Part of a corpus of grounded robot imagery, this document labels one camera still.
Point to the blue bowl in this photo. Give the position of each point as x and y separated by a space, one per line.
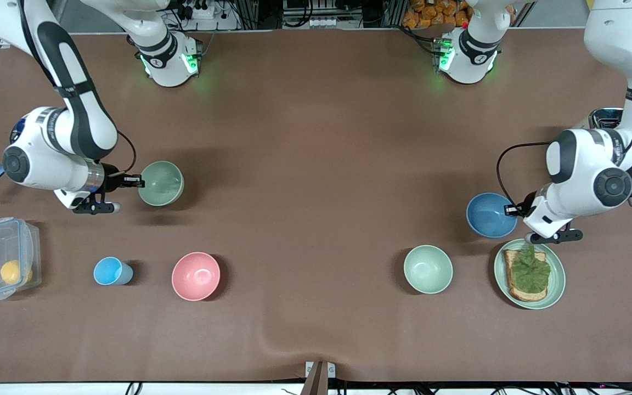
486 216

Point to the sage green bowl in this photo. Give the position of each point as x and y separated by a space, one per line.
165 184

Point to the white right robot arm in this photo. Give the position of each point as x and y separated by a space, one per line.
36 164

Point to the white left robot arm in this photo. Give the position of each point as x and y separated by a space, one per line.
585 159

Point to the pale mint bowl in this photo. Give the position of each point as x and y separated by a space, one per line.
428 269

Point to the pink bowl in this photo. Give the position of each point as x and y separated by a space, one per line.
196 276

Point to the green lettuce leaf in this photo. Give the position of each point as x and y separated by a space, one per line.
530 271

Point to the light green plate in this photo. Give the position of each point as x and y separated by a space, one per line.
557 280

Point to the blue cup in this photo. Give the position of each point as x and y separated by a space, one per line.
107 271

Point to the brown bread slice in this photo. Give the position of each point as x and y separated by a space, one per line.
530 297

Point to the yellow orange fruit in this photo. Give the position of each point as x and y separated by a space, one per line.
11 271

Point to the beige chrome toaster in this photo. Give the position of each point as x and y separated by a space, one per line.
607 116

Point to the brown table cover mat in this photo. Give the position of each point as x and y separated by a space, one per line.
316 109

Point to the orange snack packets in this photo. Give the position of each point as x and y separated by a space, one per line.
431 13

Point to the metal table edge bracket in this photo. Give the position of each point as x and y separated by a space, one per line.
329 368

